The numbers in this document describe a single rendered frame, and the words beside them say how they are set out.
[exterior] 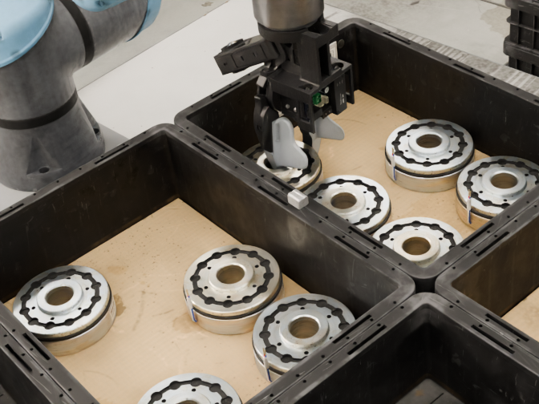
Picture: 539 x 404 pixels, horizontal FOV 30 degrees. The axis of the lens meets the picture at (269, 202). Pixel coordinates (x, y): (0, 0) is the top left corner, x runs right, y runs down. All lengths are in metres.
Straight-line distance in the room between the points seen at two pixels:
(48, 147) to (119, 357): 0.36
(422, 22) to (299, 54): 2.08
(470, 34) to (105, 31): 1.91
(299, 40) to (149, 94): 0.63
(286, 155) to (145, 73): 0.60
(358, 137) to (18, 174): 0.43
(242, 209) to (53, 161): 0.31
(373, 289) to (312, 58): 0.26
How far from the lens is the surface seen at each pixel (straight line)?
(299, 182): 1.15
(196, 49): 1.74
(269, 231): 1.06
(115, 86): 1.69
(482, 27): 3.10
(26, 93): 1.26
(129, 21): 1.32
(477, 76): 1.18
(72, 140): 1.30
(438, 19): 3.15
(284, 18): 1.04
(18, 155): 1.30
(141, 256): 1.14
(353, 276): 0.97
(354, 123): 1.29
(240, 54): 1.14
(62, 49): 1.26
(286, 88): 1.08
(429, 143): 1.21
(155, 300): 1.08
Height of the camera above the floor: 1.58
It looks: 39 degrees down
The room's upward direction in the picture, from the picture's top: 9 degrees counter-clockwise
